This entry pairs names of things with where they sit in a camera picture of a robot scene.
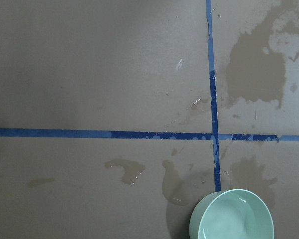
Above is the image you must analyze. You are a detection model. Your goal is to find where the mint green bowl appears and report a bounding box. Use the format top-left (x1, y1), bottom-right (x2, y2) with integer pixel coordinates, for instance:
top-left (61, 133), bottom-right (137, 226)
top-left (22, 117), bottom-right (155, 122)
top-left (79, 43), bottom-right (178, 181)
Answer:
top-left (189, 189), bottom-right (275, 239)

